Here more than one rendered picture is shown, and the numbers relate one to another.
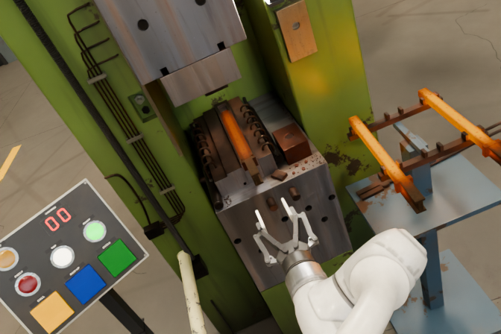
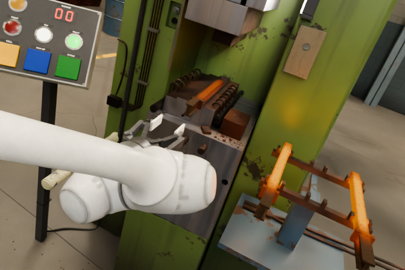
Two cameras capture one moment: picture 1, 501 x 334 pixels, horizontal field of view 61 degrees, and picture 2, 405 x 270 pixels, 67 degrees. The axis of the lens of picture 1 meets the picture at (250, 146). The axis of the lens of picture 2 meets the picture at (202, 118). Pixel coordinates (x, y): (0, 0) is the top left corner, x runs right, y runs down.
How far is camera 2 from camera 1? 0.46 m
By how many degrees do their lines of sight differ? 17
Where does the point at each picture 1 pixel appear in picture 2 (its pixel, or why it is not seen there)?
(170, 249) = (113, 125)
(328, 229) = not seen: hidden behind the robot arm
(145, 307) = not seen: hidden behind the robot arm
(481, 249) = not seen: outside the picture
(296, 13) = (313, 37)
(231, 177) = (178, 102)
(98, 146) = (131, 16)
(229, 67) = (236, 21)
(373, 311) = (103, 147)
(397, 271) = (169, 174)
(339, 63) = (314, 105)
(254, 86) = (255, 91)
